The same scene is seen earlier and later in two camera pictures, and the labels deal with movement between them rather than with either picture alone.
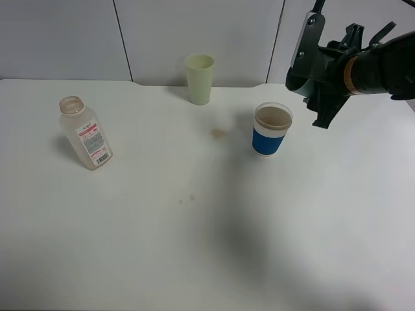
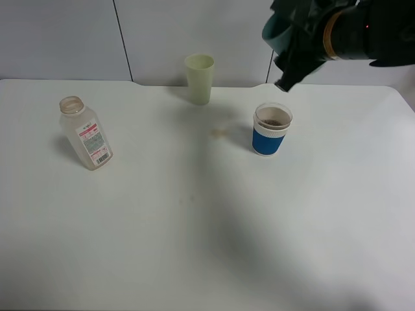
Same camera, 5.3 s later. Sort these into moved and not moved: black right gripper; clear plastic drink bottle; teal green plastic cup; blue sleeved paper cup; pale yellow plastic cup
Moved: teal green plastic cup; black right gripper
Not moved: blue sleeved paper cup; clear plastic drink bottle; pale yellow plastic cup
